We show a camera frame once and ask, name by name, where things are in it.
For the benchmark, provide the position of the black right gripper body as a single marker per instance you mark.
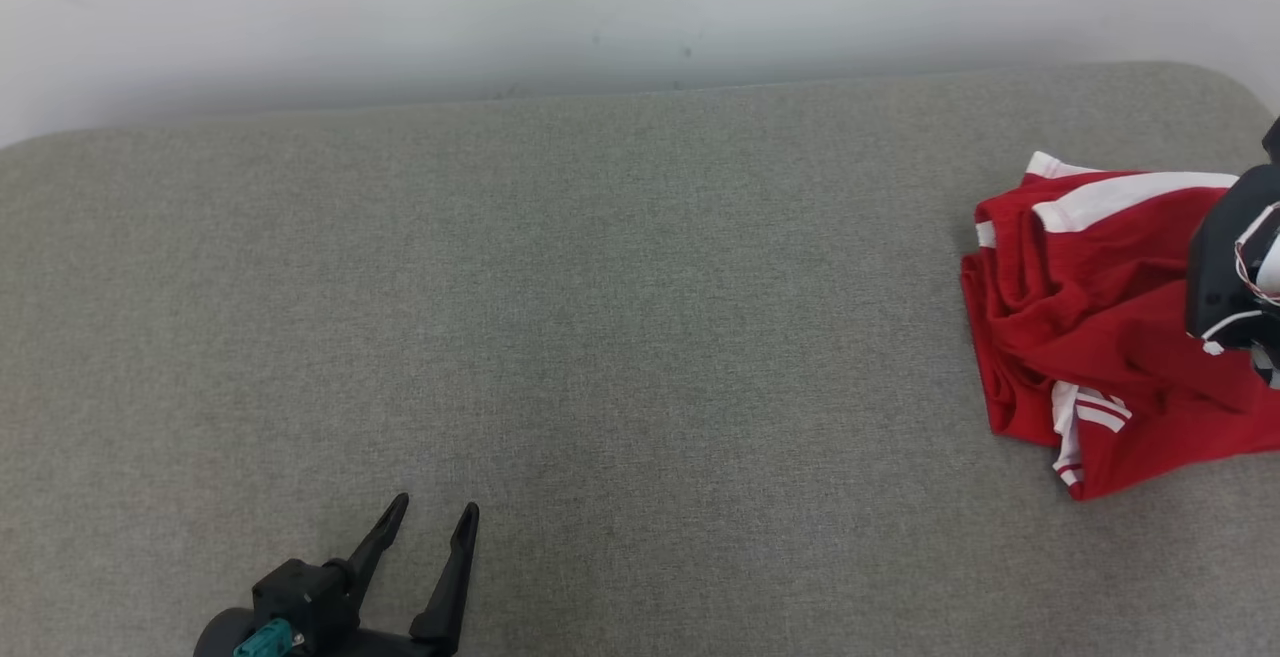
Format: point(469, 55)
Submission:
point(1215, 277)

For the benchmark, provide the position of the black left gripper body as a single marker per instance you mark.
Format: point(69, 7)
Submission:
point(380, 645)

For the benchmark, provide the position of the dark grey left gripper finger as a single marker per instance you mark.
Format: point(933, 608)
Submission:
point(380, 542)
point(455, 577)

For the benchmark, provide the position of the red shorts white stripe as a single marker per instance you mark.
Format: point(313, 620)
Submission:
point(1100, 287)

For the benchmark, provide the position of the red Bulls jersey white sleeves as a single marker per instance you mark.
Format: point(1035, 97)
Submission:
point(1150, 447)

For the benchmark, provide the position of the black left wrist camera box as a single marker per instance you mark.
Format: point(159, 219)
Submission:
point(300, 592)

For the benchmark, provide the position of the teal left camera connector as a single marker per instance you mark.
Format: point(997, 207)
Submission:
point(265, 642)

